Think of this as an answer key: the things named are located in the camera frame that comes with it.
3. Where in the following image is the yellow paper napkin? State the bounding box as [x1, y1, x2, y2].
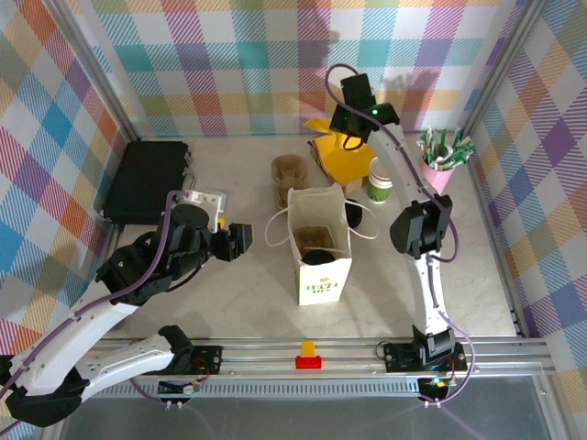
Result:
[305, 117, 375, 184]

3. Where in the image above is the black plastic cup lid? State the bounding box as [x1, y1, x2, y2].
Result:
[302, 248, 337, 267]

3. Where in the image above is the white green printed paper bag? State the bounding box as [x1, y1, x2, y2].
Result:
[264, 185, 381, 307]

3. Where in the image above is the white paper coffee cup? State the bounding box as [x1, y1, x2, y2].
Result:
[366, 157, 395, 204]

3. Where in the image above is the brown cardboard napkin holder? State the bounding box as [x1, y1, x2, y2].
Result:
[307, 137, 395, 194]

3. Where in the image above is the black flat case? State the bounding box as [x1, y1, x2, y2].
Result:
[101, 140, 191, 226]

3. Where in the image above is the brown pulp cup carrier stack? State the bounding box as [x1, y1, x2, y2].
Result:
[270, 154, 309, 211]

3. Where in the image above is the black plastic lid stack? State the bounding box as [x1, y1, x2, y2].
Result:
[344, 198, 367, 229]

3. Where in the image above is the pink cup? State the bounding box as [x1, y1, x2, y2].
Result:
[419, 155, 456, 196]

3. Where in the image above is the small green circuit board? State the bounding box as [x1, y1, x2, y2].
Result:
[158, 378, 203, 396]
[417, 375, 453, 391]

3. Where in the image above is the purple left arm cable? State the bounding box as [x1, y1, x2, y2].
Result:
[0, 190, 187, 404]

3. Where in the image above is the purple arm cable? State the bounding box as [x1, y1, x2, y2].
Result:
[0, 190, 187, 404]
[324, 63, 476, 404]

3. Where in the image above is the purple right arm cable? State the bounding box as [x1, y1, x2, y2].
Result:
[324, 63, 476, 404]

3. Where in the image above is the aluminium frame post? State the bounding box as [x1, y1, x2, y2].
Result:
[45, 0, 143, 141]
[456, 0, 551, 138]

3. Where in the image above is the grey slotted cable duct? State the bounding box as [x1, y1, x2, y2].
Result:
[98, 379, 426, 401]

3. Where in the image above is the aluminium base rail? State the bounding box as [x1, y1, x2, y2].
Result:
[91, 337, 554, 382]

